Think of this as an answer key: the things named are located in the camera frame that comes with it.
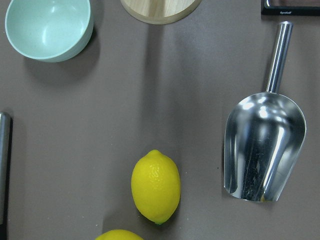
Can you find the steel ice scoop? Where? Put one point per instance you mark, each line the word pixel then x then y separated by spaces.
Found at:
pixel 264 135

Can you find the wooden cup tree stand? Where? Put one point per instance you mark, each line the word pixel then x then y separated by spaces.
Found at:
pixel 160 12

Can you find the whole yellow lemon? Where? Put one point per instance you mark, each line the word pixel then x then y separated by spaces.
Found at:
pixel 156 186
pixel 119 234

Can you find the mint green bowl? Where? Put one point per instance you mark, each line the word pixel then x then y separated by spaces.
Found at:
pixel 49 31

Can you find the steel muddler black tip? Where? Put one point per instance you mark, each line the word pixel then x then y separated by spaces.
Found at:
pixel 5 155

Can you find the black metal tray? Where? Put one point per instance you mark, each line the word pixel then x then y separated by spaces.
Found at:
pixel 290 7

